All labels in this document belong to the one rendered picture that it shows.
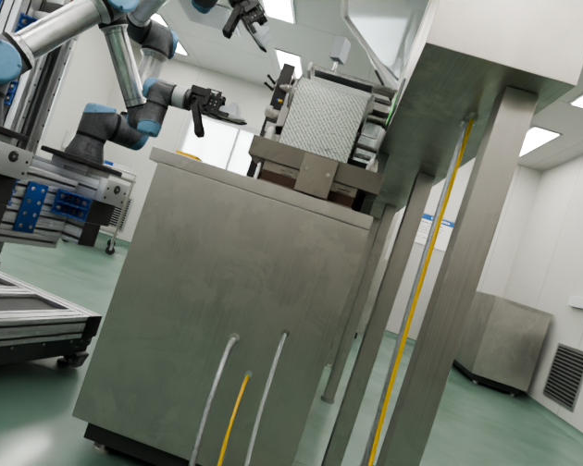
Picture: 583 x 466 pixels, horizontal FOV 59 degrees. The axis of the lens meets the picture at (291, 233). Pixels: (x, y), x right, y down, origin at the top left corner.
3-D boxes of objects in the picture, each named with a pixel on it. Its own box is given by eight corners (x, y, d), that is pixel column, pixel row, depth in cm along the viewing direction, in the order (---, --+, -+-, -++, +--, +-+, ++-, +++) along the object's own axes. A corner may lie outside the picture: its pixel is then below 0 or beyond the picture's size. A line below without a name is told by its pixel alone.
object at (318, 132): (274, 155, 171) (291, 103, 171) (341, 177, 169) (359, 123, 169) (274, 154, 171) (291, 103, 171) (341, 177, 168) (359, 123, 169)
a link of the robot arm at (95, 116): (72, 129, 206) (83, 97, 206) (105, 141, 214) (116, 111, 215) (80, 129, 197) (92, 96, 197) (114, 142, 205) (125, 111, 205)
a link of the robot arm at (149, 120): (150, 139, 183) (160, 109, 183) (161, 139, 174) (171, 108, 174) (129, 129, 178) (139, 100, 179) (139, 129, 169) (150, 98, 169)
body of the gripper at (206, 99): (224, 91, 169) (190, 81, 170) (216, 116, 169) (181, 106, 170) (229, 99, 177) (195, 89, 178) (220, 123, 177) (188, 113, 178)
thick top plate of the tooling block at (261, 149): (254, 163, 167) (261, 145, 167) (373, 201, 164) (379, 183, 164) (247, 153, 151) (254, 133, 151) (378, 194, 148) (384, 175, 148)
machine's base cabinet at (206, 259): (230, 328, 396) (266, 222, 398) (310, 356, 390) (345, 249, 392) (56, 449, 145) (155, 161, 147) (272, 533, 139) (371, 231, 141)
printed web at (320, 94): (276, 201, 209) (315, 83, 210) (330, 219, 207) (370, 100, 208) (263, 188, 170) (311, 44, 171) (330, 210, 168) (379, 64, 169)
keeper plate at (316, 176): (293, 190, 150) (305, 153, 150) (327, 200, 149) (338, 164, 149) (292, 188, 147) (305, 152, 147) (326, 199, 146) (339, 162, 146)
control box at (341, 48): (331, 63, 238) (339, 42, 238) (344, 65, 235) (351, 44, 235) (326, 56, 232) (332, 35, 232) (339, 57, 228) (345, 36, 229)
